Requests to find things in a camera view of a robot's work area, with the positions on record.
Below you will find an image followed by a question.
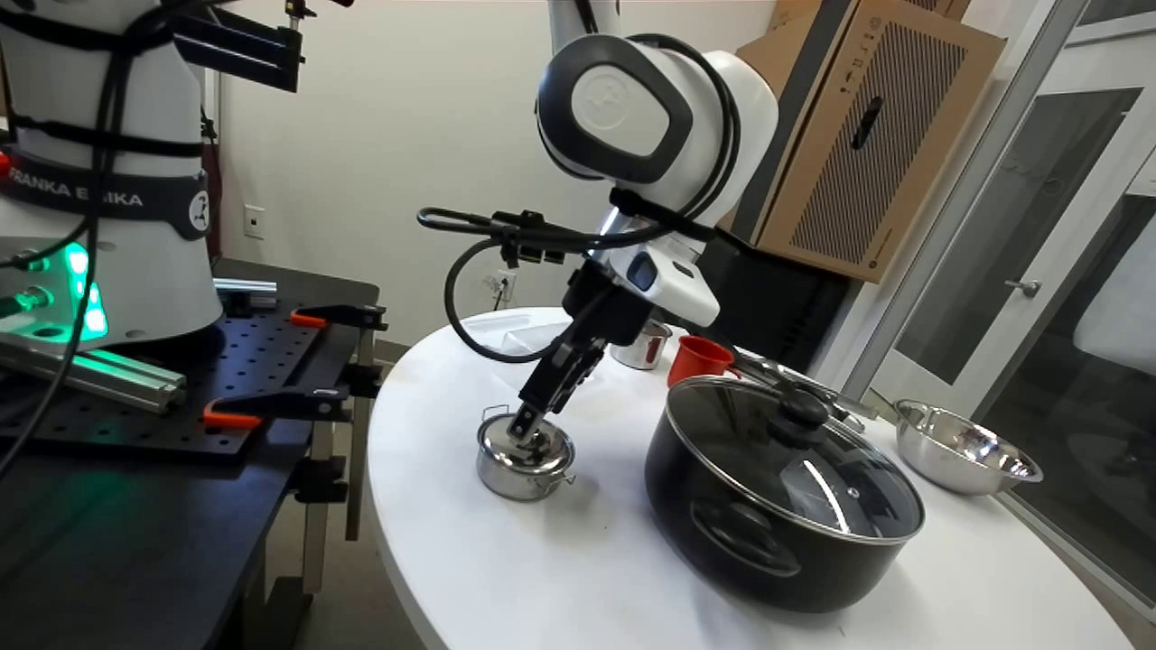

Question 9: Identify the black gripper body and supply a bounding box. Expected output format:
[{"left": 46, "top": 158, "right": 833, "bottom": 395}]
[{"left": 561, "top": 256, "right": 662, "bottom": 359}]

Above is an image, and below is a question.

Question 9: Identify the small silver pot lid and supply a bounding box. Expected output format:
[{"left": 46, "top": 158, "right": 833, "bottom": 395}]
[{"left": 477, "top": 408, "right": 572, "bottom": 470}]

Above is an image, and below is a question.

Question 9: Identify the small silver pot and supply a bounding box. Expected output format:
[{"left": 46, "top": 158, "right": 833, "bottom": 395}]
[{"left": 473, "top": 408, "right": 577, "bottom": 506}]

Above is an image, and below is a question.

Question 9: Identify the glass lid with black knob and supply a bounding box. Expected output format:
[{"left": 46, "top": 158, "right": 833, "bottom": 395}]
[{"left": 662, "top": 375, "right": 929, "bottom": 548}]

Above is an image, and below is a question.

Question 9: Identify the large black cooking pot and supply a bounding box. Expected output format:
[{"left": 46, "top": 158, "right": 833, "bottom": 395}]
[{"left": 643, "top": 372, "right": 932, "bottom": 614}]

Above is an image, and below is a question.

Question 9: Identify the red cup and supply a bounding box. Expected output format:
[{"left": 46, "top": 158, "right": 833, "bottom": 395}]
[{"left": 667, "top": 331, "right": 737, "bottom": 389}]

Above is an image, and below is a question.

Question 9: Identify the black clamp with orange grip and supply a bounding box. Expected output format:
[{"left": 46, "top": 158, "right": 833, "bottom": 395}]
[
  {"left": 196, "top": 379, "right": 385, "bottom": 438},
  {"left": 284, "top": 301, "right": 389, "bottom": 336}
]

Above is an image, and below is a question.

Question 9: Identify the cardboard box with dark panel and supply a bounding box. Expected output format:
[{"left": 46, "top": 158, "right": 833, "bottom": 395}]
[{"left": 730, "top": 0, "right": 1012, "bottom": 288}]

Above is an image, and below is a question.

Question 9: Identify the silver metal bowl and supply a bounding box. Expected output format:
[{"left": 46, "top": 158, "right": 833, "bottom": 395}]
[{"left": 892, "top": 399, "right": 1048, "bottom": 497}]

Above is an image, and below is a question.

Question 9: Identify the black perforated workbench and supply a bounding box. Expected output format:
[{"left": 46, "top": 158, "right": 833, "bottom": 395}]
[{"left": 0, "top": 271, "right": 389, "bottom": 650}]

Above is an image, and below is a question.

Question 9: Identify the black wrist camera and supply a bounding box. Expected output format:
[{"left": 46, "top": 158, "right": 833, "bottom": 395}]
[{"left": 485, "top": 205, "right": 725, "bottom": 271}]

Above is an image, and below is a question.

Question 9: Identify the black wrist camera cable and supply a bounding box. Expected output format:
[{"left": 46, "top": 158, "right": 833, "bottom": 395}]
[{"left": 417, "top": 201, "right": 606, "bottom": 370}]

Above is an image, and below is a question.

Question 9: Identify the aluminium extrusion rail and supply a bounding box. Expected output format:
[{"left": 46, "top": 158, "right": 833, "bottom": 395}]
[{"left": 0, "top": 329, "right": 192, "bottom": 418}]

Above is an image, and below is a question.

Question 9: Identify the black stereo camera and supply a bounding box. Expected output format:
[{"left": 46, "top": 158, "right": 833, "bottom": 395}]
[{"left": 168, "top": 5, "right": 302, "bottom": 98}]

